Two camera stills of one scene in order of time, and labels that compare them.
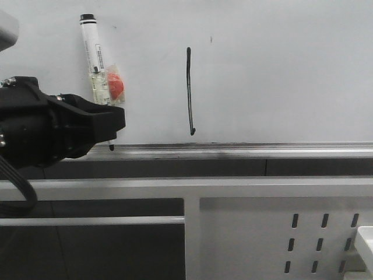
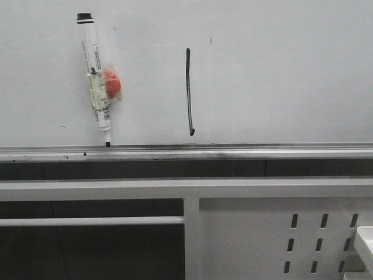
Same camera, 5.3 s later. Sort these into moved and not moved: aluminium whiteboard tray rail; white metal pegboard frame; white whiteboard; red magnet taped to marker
Moved: red magnet taped to marker
Not moved: white whiteboard; white metal pegboard frame; aluminium whiteboard tray rail
